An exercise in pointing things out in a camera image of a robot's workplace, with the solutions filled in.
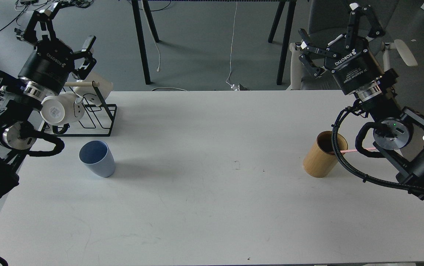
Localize bamboo cylinder holder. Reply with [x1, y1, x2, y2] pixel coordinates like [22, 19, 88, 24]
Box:
[303, 131, 337, 178]

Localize black wire mug rack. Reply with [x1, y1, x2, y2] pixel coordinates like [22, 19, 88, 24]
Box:
[41, 82, 118, 137]

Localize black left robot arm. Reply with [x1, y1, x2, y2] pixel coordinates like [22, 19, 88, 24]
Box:
[0, 2, 96, 198]

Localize white hanging cable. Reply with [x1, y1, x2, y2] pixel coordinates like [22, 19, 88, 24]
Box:
[225, 0, 241, 91]

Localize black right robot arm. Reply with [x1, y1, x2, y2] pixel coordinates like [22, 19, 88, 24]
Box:
[296, 0, 424, 200]

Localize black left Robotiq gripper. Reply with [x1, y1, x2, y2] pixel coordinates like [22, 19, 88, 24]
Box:
[15, 8, 97, 95]

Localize blue plastic cup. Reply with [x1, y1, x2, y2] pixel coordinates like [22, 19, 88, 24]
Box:
[79, 140, 116, 177]

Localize pink chopstick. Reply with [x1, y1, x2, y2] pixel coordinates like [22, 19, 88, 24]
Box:
[327, 147, 376, 156]

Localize white mug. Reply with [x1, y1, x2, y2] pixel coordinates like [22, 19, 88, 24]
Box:
[73, 71, 114, 107]
[40, 92, 85, 126]

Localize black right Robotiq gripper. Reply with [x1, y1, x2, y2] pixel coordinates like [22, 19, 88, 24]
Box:
[299, 3, 386, 96]

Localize white charger cable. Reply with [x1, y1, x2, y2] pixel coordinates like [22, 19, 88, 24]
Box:
[140, 0, 161, 72]

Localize white mug rear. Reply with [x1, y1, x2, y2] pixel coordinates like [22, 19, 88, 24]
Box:
[73, 71, 114, 107]

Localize black trestle table legs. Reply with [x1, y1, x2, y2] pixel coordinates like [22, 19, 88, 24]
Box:
[127, 0, 297, 86]

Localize white mug front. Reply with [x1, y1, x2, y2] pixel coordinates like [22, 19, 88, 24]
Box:
[40, 92, 85, 126]

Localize black floor cables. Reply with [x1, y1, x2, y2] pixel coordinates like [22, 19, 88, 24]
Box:
[0, 0, 94, 52]

